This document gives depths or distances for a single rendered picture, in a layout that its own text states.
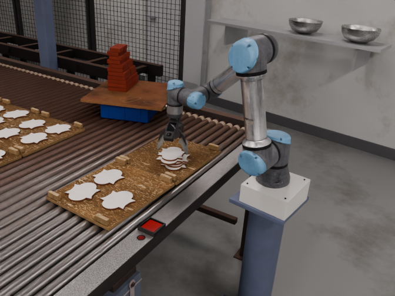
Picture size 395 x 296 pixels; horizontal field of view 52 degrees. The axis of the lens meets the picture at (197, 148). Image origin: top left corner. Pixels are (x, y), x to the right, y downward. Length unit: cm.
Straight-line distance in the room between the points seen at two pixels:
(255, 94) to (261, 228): 66
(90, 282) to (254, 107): 83
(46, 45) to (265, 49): 234
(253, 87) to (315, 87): 334
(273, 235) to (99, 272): 86
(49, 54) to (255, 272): 241
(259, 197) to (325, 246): 145
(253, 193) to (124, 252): 63
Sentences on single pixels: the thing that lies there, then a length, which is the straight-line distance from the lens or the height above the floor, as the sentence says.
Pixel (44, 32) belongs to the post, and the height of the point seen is 124.
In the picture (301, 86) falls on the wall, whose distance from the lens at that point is 490.
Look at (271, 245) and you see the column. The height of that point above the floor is 66.
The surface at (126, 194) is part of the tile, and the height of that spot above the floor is 95.
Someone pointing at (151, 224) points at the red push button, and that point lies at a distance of 155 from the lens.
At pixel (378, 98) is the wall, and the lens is 464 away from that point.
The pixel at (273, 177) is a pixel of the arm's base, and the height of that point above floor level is 101.
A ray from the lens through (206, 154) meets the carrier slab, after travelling 206.
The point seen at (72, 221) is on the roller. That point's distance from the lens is 162.
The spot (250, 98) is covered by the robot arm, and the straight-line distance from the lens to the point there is 153.
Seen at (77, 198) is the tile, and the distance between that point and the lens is 169.
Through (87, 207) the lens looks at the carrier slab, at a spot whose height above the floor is 94.
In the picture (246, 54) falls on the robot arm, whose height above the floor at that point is 155.
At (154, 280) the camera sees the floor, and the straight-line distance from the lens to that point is 267.
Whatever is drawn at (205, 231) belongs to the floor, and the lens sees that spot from 306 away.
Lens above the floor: 185
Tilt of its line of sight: 26 degrees down
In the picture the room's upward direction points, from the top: 4 degrees clockwise
